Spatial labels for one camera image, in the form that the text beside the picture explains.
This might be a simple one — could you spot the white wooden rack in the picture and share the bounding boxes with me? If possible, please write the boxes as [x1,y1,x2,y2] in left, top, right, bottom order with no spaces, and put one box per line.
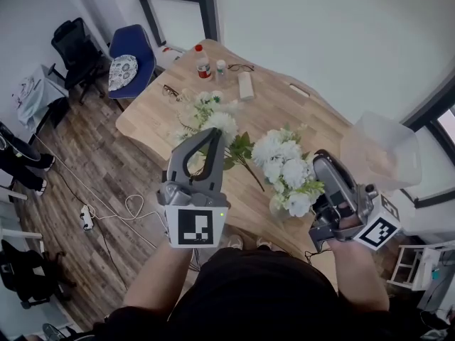
[386,240,455,292]

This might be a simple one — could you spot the white flowers bunch round blooms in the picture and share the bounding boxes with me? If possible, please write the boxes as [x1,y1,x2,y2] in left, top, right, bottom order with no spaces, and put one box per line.
[250,123,326,218]

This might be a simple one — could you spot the white rectangular box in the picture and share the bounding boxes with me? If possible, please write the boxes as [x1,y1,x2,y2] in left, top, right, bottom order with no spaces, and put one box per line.
[237,71,256,102]

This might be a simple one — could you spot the person's right hand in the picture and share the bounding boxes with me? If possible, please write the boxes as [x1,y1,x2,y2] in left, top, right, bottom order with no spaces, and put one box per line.
[336,204,361,229]

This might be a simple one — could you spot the clear plastic storage box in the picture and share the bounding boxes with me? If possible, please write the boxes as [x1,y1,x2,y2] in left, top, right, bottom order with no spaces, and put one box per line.
[339,110,423,192]

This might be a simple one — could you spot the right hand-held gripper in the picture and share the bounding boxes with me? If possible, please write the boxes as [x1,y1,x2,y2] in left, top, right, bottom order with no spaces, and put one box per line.
[307,148,403,252]

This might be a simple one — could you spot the patterned white seat cushion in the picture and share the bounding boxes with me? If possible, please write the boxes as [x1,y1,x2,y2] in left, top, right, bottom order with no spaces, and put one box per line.
[107,54,139,92]

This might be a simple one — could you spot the white cable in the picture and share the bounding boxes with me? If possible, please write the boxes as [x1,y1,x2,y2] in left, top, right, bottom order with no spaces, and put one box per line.
[33,134,169,250]

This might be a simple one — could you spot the black office chair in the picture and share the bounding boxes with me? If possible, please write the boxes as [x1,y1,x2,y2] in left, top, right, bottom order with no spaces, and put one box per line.
[50,16,105,106]

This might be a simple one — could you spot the person's right forearm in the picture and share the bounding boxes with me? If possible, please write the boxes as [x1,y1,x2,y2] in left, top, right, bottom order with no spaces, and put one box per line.
[326,236,390,313]

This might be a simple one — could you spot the clear glass vase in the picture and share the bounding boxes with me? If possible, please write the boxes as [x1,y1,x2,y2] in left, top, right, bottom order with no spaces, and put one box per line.
[268,192,296,222]

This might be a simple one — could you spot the white flowers bunch long stems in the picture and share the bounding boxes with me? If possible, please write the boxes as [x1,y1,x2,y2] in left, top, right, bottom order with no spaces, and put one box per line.
[173,90,266,193]

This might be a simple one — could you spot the blue chair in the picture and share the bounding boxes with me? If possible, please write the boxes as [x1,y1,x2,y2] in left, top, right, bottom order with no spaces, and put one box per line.
[107,23,158,102]

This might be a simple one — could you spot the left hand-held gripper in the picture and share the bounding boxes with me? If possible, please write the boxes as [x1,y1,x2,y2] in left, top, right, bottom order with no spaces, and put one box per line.
[155,127,229,250]

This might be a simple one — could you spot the person's black shirt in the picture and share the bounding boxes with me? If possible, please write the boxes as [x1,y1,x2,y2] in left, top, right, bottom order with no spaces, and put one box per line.
[67,246,455,341]

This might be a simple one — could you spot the dark thick frame glasses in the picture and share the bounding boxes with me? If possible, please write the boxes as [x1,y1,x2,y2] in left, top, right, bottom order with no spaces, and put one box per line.
[161,84,183,104]

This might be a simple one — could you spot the black cable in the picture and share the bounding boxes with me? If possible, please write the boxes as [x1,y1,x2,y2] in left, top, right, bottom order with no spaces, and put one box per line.
[53,168,129,292]

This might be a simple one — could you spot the black bag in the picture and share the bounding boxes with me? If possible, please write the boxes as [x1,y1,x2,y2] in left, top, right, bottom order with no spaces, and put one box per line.
[0,239,77,310]

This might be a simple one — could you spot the white cloth covered side table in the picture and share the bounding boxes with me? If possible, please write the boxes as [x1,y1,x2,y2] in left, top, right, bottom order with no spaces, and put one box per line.
[11,63,70,136]

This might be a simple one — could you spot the person's left forearm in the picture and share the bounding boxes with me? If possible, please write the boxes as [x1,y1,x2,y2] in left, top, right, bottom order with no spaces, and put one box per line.
[122,239,196,320]

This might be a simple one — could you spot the white power strip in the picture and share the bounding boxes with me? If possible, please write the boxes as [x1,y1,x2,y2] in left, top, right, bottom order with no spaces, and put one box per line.
[79,204,95,232]

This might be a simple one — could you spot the small clear white-cap bottle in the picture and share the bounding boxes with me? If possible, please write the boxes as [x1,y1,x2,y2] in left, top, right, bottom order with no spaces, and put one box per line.
[215,59,228,85]

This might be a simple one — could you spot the red cap plastic bottle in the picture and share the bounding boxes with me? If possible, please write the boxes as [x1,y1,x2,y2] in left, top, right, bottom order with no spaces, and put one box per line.
[193,43,213,82]

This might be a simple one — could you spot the person's left shoe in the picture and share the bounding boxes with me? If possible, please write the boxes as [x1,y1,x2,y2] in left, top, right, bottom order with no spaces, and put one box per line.
[226,234,245,251]

